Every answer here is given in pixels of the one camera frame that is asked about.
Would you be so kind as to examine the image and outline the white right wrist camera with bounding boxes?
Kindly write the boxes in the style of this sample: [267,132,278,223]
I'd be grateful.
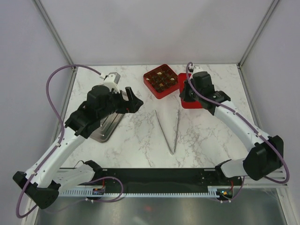
[188,66,203,74]

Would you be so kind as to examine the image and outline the stainless steel tongs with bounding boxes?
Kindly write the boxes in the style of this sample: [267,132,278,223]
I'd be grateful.
[154,109,180,156]

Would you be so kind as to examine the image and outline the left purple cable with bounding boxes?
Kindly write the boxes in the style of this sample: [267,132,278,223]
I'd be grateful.
[15,64,105,219]

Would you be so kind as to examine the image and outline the red box lid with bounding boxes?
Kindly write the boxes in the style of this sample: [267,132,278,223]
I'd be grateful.
[178,73,202,109]

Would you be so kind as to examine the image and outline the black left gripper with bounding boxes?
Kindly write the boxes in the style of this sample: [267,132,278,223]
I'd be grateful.
[98,87,143,120]

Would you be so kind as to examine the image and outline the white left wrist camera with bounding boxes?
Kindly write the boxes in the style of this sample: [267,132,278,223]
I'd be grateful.
[101,72,121,93]

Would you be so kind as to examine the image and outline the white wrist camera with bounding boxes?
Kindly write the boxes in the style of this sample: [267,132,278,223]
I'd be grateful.
[188,66,203,74]
[101,72,121,93]

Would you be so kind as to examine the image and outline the stainless steel tray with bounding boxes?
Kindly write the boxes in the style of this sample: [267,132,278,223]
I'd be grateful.
[90,113,124,143]

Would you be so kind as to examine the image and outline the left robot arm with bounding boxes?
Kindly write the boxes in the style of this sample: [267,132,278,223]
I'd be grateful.
[13,82,143,210]

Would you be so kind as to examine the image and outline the aluminium frame rail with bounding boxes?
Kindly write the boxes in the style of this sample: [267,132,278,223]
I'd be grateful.
[262,168,288,188]

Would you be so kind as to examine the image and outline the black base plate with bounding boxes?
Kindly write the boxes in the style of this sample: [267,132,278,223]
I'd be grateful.
[95,168,242,193]

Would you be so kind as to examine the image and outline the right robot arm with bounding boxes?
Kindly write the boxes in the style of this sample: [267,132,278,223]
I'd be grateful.
[180,71,285,185]

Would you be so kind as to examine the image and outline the white cable duct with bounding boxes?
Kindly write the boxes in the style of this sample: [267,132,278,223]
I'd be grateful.
[59,186,233,198]

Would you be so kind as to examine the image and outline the red chocolate box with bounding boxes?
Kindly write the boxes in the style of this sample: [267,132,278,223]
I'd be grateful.
[143,64,179,99]

